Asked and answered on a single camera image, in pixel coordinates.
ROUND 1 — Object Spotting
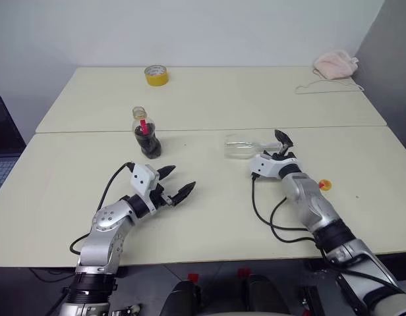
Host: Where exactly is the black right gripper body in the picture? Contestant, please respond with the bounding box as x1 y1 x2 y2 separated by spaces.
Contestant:
261 145 291 161

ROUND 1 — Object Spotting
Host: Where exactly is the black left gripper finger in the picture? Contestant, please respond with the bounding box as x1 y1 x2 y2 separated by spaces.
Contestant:
156 165 177 181
168 181 197 207

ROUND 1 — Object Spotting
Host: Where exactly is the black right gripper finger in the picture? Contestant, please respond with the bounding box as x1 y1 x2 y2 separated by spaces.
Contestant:
274 129 295 147

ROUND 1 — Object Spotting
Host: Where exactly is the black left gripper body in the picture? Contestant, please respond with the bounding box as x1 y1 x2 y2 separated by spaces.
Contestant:
150 183 173 209

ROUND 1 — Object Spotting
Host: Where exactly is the clear bottle with dark drink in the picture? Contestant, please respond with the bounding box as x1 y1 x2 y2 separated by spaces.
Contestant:
132 105 163 160

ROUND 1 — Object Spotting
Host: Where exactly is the clear plastic bottle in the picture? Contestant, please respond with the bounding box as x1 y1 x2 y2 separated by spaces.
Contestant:
223 140 283 161

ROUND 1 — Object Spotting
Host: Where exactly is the pink cloth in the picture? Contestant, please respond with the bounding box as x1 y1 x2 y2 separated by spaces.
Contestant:
313 49 359 80

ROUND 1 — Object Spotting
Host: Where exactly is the yellow tape roll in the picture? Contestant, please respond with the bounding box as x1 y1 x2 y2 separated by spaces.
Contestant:
144 65 170 88

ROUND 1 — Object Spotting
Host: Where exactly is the dark rounded shape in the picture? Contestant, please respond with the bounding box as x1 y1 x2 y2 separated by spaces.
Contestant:
169 279 204 316
247 275 290 316

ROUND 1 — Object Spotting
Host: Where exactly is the dark laptop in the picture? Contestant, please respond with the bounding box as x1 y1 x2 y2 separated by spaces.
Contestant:
0 95 28 196

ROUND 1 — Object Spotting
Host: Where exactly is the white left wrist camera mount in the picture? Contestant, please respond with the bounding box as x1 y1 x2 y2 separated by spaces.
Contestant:
129 163 160 217

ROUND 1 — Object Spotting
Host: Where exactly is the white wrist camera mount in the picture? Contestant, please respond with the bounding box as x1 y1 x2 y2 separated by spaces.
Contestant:
129 163 160 217
250 153 298 180

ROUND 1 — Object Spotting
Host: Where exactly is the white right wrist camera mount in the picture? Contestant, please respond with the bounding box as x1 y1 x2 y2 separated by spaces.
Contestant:
250 153 298 180

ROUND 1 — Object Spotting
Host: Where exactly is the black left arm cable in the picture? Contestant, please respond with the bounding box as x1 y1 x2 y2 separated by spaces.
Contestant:
69 162 135 256

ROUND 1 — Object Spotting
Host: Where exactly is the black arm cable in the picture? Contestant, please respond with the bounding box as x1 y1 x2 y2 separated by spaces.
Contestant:
250 174 318 244
69 162 135 256

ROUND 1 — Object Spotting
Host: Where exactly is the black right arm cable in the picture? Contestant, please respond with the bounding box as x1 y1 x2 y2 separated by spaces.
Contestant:
250 174 318 244

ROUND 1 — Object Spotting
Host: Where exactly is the black floor cable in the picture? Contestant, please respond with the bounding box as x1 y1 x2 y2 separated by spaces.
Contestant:
28 268 76 282

